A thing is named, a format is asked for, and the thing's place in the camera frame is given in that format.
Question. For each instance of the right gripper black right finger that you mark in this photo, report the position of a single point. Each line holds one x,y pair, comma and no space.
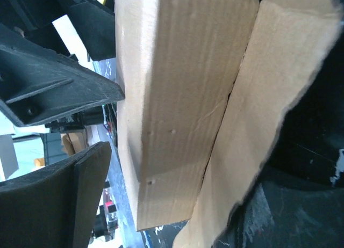
285,211

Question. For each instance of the white board yellow rim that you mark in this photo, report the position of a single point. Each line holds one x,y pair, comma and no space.
72,40

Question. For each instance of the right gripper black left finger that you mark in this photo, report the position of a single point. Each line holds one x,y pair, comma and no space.
55,206

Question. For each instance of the cardboard box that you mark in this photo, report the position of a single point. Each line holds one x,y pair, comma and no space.
207,84

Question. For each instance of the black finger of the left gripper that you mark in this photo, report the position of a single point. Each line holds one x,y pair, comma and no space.
39,85
94,24

